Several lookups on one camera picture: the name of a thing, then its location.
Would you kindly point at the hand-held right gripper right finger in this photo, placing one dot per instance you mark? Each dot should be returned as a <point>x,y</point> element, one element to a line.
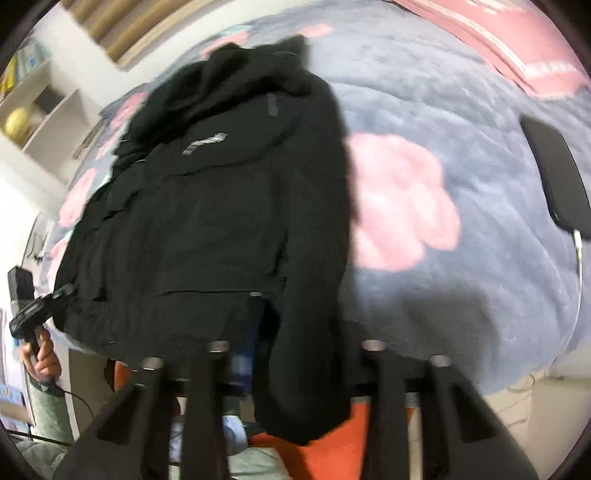
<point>388,397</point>

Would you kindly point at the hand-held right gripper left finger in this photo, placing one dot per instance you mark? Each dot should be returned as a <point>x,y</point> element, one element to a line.
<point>207,397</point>

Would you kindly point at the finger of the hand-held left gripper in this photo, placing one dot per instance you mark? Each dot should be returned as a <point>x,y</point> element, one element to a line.
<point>63,293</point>

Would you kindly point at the black hooded jacket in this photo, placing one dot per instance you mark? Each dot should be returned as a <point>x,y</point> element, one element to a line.
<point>207,207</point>

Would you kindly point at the person's left forearm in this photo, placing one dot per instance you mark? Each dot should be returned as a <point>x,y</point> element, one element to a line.
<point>48,410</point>

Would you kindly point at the person's left hand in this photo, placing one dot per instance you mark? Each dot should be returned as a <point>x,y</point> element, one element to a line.
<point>46,367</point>

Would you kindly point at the orange cloth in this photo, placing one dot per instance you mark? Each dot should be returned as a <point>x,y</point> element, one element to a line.
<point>341,452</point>

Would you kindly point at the grey pink floral blanket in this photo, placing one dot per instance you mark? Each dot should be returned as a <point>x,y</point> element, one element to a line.
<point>461,300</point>

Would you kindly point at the white bookshelf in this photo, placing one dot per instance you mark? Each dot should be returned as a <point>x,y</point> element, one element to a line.
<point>55,134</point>

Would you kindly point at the golden globe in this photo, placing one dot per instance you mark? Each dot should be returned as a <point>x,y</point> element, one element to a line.
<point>19,124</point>

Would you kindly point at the brown striped window blind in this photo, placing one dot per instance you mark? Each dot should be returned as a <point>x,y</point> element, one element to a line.
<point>134,27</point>

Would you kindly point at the black smartphone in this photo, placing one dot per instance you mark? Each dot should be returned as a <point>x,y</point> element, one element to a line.
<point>556,170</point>

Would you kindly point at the pink pillow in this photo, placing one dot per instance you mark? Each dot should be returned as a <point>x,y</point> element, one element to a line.
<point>517,50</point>

